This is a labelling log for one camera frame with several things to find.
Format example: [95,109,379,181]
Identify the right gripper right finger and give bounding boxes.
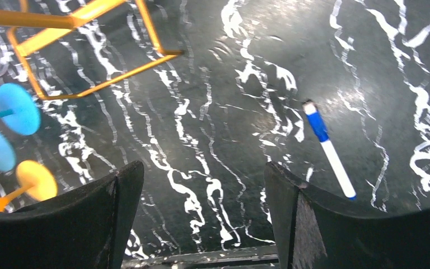
[264,162,430,268]

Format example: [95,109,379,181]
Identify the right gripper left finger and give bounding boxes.
[0,161,144,268]

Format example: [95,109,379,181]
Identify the yellow wine glass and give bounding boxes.
[0,160,58,212]

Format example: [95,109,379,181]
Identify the blue white marker pen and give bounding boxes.
[302,99,357,200]

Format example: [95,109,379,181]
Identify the gold wire glass rack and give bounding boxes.
[0,0,184,101]

